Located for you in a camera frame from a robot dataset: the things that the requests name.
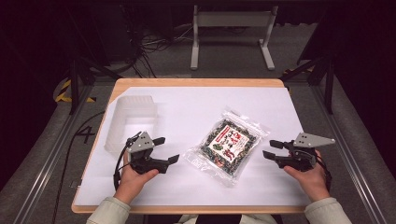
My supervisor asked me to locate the white table sheet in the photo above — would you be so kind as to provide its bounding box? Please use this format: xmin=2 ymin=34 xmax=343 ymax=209
xmin=74 ymin=86 xmax=313 ymax=207

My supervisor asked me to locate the yellow black hazard tape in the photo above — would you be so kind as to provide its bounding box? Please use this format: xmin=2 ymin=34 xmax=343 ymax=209
xmin=54 ymin=78 xmax=97 ymax=104

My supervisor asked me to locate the aluminium floor rail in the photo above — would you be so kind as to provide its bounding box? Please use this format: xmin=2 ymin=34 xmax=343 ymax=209
xmin=310 ymin=83 xmax=389 ymax=224
xmin=11 ymin=83 xmax=95 ymax=224

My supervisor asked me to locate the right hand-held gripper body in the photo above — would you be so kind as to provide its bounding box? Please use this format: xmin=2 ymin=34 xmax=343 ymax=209
xmin=277 ymin=132 xmax=336 ymax=173

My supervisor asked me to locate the person's right hand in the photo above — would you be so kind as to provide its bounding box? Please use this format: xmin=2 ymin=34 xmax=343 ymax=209
xmin=283 ymin=149 xmax=332 ymax=203

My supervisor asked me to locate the person's left hand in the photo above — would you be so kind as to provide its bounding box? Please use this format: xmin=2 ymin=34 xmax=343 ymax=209
xmin=113 ymin=153 xmax=161 ymax=205

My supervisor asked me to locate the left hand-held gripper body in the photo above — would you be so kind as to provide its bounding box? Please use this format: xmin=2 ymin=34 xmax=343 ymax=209
xmin=126 ymin=131 xmax=170 ymax=175

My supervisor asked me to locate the translucent white plastic container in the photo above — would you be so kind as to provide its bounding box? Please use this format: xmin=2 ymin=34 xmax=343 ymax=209
xmin=104 ymin=94 xmax=159 ymax=155

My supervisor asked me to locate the black floor cable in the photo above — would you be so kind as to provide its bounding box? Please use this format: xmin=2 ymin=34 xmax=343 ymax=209
xmin=50 ymin=110 xmax=106 ymax=224

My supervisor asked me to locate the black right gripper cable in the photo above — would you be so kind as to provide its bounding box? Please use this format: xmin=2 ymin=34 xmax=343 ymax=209
xmin=315 ymin=151 xmax=333 ymax=191

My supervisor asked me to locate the white metal stand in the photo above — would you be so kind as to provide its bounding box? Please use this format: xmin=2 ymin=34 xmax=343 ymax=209
xmin=190 ymin=4 xmax=280 ymax=72

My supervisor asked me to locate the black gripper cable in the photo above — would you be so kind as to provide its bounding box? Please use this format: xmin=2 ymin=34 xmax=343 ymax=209
xmin=112 ymin=131 xmax=143 ymax=191
xmin=315 ymin=151 xmax=333 ymax=191

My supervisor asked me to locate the black metal stand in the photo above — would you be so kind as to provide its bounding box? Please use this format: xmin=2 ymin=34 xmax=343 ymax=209
xmin=66 ymin=0 xmax=123 ymax=116
xmin=279 ymin=55 xmax=336 ymax=116

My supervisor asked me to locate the clear snack packet red label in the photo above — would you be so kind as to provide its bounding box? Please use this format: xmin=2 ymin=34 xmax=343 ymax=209
xmin=182 ymin=106 xmax=272 ymax=189

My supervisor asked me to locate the tangle of black cables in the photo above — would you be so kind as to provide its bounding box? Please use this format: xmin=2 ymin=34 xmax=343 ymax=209
xmin=120 ymin=4 xmax=194 ymax=79

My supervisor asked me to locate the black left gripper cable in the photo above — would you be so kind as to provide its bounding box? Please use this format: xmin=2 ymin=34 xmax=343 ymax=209
xmin=112 ymin=131 xmax=143 ymax=191

